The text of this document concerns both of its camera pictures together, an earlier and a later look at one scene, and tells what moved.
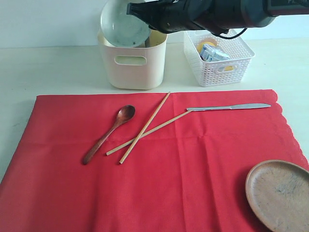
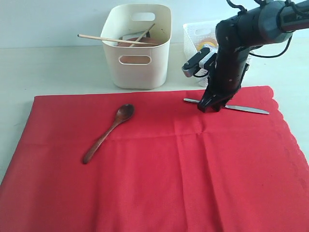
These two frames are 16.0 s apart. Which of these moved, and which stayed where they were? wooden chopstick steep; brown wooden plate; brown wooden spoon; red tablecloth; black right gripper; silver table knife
Moved: wooden chopstick steep; silver table knife; brown wooden plate; black right gripper
Stayed: red tablecloth; brown wooden spoon
